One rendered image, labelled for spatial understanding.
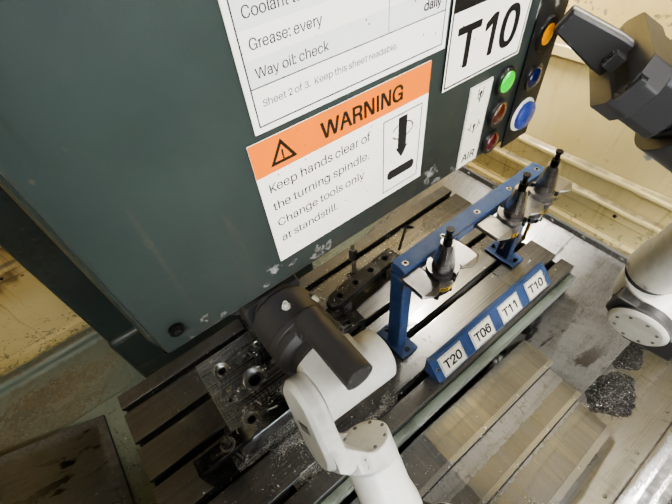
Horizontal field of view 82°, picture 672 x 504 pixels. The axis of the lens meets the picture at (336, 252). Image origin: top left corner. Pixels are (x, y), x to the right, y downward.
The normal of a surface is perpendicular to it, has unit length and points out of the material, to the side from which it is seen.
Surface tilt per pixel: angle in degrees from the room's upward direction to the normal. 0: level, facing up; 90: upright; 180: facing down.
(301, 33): 90
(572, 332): 24
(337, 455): 48
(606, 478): 17
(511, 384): 8
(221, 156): 90
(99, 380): 0
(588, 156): 90
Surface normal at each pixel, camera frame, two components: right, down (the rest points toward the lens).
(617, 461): -0.26, -0.79
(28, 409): -0.08, -0.65
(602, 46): -0.37, 0.73
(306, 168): 0.61, 0.57
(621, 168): -0.79, 0.51
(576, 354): -0.40, -0.39
